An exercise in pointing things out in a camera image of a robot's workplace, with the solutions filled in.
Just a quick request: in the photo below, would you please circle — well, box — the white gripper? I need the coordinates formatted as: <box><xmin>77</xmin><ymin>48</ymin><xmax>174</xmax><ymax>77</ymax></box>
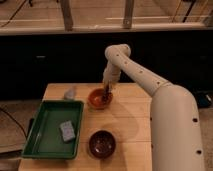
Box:
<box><xmin>103</xmin><ymin>62</ymin><xmax>121</xmax><ymax>101</ymax></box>

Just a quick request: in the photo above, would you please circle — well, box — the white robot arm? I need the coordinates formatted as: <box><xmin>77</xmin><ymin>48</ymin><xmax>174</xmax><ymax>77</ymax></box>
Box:
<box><xmin>103</xmin><ymin>44</ymin><xmax>205</xmax><ymax>171</ymax></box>

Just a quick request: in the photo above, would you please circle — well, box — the red bowl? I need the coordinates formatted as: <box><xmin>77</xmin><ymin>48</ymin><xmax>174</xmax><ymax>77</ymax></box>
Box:
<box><xmin>87</xmin><ymin>88</ymin><xmax>113</xmax><ymax>110</ymax></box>

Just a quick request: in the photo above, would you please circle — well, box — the dark brown bowl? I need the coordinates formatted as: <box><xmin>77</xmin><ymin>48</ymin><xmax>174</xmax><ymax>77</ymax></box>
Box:
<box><xmin>89</xmin><ymin>130</ymin><xmax>116</xmax><ymax>159</ymax></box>

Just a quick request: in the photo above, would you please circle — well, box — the grey sponge in tray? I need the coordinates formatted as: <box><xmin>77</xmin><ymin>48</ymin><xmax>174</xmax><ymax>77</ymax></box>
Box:
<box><xmin>60</xmin><ymin>121</ymin><xmax>75</xmax><ymax>142</ymax></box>

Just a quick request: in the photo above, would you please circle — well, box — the green plastic tray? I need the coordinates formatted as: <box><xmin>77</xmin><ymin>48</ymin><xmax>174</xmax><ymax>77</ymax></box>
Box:
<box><xmin>22</xmin><ymin>100</ymin><xmax>84</xmax><ymax>159</ymax></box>

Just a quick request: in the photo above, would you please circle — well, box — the dark blue object on floor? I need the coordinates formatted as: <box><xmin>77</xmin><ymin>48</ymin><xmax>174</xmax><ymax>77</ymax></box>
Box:
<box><xmin>196</xmin><ymin>93</ymin><xmax>212</xmax><ymax>108</ymax></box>

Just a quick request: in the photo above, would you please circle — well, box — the black cable on floor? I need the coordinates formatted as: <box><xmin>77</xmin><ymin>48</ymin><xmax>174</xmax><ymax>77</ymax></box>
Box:
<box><xmin>0</xmin><ymin>107</ymin><xmax>28</xmax><ymax>141</ymax></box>

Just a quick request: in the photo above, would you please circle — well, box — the right metal frame post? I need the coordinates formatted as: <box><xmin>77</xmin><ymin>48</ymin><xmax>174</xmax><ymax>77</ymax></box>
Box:
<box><xmin>123</xmin><ymin>0</ymin><xmax>134</xmax><ymax>29</ymax></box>

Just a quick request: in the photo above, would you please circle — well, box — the metal frame post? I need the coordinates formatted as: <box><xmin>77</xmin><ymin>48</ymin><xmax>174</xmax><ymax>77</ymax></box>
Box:
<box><xmin>123</xmin><ymin>0</ymin><xmax>134</xmax><ymax>29</ymax></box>
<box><xmin>60</xmin><ymin>0</ymin><xmax>73</xmax><ymax>31</ymax></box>

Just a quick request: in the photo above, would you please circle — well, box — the left metal frame post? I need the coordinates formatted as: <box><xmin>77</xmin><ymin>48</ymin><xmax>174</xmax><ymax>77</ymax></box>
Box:
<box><xmin>60</xmin><ymin>0</ymin><xmax>73</xmax><ymax>31</ymax></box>

